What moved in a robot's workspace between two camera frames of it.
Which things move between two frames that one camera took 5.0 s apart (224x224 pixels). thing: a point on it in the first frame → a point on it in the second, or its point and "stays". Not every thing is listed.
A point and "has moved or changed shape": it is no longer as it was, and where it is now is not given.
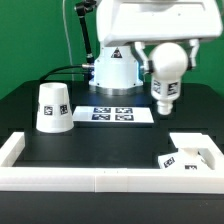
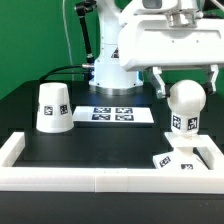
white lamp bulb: x=167 y=63 has moved or changed shape
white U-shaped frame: x=95 y=179 stays
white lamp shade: x=54 y=113 stays
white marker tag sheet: x=112 y=114 stays
